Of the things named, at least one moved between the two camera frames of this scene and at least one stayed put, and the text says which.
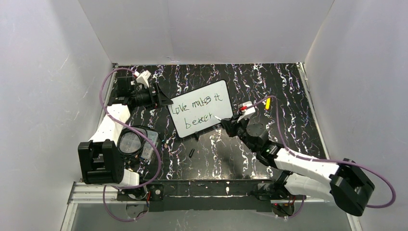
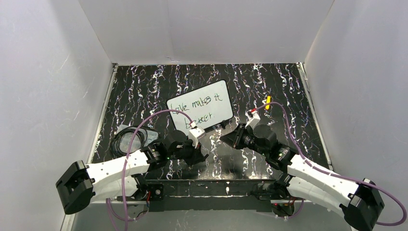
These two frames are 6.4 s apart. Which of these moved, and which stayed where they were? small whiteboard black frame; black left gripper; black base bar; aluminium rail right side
Moved: black left gripper
Stayed: black base bar; aluminium rail right side; small whiteboard black frame
